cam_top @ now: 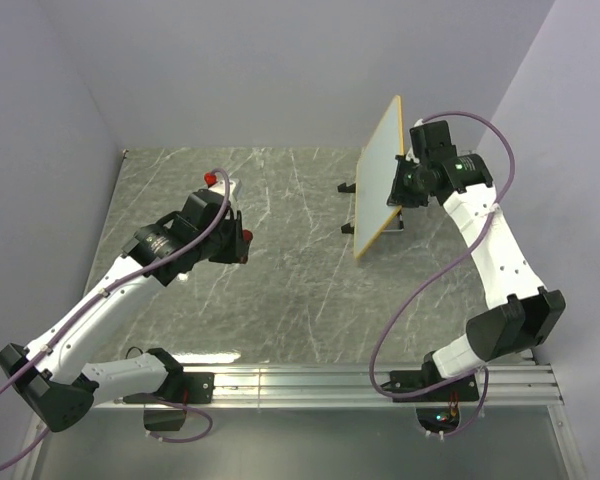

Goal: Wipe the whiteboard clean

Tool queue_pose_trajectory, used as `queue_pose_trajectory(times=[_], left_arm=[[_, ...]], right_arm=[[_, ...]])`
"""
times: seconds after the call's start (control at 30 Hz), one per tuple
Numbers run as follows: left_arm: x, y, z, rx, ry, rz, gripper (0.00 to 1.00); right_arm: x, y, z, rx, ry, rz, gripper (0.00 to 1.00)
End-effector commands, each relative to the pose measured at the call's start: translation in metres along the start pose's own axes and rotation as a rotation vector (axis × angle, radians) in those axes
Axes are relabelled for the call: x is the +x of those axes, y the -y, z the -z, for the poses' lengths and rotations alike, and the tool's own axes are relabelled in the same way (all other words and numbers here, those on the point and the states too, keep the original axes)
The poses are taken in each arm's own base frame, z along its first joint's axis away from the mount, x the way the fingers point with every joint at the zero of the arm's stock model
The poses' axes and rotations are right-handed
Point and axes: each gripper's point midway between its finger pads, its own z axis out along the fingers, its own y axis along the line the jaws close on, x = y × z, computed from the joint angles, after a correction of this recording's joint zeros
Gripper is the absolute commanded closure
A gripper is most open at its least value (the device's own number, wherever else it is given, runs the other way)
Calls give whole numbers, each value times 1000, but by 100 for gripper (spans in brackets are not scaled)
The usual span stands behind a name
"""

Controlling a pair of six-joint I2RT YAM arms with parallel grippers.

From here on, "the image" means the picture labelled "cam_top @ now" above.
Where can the aluminium mounting rail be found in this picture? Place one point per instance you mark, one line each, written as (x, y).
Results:
(270, 386)

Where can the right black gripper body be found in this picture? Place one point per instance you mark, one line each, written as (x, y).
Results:
(408, 188)

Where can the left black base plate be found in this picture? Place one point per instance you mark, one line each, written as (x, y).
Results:
(195, 387)

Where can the black wire board stand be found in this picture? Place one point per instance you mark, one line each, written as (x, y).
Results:
(395, 224)

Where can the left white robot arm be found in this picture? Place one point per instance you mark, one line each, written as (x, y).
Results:
(55, 374)

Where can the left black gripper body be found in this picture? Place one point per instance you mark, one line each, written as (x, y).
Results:
(227, 246)

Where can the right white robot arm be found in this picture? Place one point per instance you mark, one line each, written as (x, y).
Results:
(521, 312)

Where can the red black eraser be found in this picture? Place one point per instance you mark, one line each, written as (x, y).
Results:
(245, 243)

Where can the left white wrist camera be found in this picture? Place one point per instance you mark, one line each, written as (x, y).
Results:
(216, 183)

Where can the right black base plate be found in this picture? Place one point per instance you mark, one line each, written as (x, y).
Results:
(418, 386)

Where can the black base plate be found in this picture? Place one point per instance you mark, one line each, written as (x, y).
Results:
(195, 387)
(418, 386)

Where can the orange framed whiteboard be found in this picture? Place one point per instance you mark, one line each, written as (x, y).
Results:
(375, 171)

